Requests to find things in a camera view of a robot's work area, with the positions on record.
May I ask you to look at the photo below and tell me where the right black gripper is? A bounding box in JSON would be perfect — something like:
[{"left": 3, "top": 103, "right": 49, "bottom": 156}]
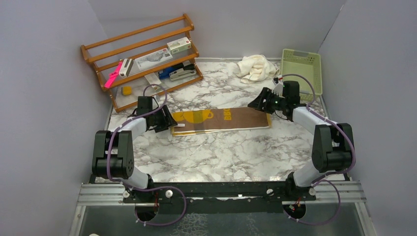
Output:
[{"left": 248, "top": 87, "right": 287, "bottom": 114}]

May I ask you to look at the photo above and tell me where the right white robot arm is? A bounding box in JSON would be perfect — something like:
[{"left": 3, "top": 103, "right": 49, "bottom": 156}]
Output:
[{"left": 248, "top": 81, "right": 354, "bottom": 200}]

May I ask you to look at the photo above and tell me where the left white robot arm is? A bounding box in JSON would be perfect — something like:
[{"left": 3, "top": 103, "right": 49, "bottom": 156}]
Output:
[{"left": 91, "top": 96, "right": 177, "bottom": 202}]

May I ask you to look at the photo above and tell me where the cream white towel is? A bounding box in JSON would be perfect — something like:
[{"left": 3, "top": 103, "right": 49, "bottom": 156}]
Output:
[{"left": 237, "top": 55, "right": 280, "bottom": 84}]

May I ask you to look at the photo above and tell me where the small white red box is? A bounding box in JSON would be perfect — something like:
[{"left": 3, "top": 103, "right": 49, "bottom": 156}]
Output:
[{"left": 144, "top": 73, "right": 161, "bottom": 90}]

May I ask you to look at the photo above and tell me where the blue stapler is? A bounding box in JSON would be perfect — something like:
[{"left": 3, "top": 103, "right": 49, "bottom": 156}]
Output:
[{"left": 158, "top": 63, "right": 183, "bottom": 80}]

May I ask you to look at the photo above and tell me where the yellow sponge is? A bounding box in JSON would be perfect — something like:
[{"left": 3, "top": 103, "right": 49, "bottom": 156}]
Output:
[{"left": 120, "top": 86, "right": 132, "bottom": 96}]

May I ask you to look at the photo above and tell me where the grey white stapler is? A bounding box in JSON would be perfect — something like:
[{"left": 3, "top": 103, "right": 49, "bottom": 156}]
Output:
[{"left": 169, "top": 64, "right": 196, "bottom": 81}]

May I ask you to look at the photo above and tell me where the green plastic basket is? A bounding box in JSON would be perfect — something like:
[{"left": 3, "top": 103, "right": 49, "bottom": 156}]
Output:
[{"left": 280, "top": 49, "right": 323, "bottom": 102}]

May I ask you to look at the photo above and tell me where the orange wooden rack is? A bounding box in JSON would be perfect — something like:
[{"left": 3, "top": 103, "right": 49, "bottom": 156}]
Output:
[{"left": 81, "top": 14, "right": 203, "bottom": 113}]

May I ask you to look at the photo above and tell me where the long white flat box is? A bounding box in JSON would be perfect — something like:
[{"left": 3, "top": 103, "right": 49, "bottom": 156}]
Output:
[{"left": 134, "top": 48, "right": 173, "bottom": 71}]

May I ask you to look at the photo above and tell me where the pink plastic tool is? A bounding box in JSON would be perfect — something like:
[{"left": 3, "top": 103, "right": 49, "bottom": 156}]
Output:
[{"left": 104, "top": 60, "right": 123, "bottom": 89}]

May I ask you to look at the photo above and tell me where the white silver device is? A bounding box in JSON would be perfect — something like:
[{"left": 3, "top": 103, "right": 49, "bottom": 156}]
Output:
[{"left": 119, "top": 59, "right": 134, "bottom": 78}]

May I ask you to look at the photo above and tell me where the white green box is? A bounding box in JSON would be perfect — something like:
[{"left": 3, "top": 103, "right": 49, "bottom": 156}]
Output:
[{"left": 167, "top": 37, "right": 192, "bottom": 55}]

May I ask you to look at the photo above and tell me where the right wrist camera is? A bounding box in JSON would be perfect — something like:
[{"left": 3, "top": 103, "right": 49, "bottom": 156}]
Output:
[{"left": 272, "top": 77, "right": 284, "bottom": 95}]

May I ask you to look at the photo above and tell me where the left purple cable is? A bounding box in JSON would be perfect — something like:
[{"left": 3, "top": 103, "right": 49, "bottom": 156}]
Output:
[{"left": 106, "top": 84, "right": 168, "bottom": 193}]

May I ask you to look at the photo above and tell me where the purple cable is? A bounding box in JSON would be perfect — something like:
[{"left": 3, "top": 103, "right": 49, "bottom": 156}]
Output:
[
  {"left": 106, "top": 84, "right": 168, "bottom": 193},
  {"left": 273, "top": 74, "right": 357, "bottom": 226}
]

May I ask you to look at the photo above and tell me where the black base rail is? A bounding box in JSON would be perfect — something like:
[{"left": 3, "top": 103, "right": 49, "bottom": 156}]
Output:
[{"left": 123, "top": 181, "right": 316, "bottom": 214}]

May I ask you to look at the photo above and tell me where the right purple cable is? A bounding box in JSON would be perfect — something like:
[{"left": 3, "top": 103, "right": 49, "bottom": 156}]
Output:
[{"left": 273, "top": 74, "right": 357, "bottom": 226}]

